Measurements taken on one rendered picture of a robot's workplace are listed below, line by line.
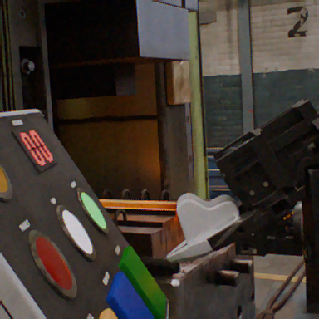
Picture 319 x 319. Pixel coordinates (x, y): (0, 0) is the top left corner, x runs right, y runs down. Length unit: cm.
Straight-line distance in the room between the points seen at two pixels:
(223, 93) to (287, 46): 118
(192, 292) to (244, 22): 826
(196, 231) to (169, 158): 77
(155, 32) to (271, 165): 49
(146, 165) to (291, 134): 80
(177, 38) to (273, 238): 39
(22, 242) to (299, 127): 31
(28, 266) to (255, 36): 877
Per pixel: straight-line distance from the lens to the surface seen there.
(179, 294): 98
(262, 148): 59
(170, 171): 138
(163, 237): 104
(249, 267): 117
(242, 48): 915
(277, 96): 899
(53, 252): 45
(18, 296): 39
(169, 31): 108
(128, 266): 62
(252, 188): 60
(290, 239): 103
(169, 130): 138
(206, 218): 61
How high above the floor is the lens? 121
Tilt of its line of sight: 7 degrees down
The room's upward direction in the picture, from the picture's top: 3 degrees counter-clockwise
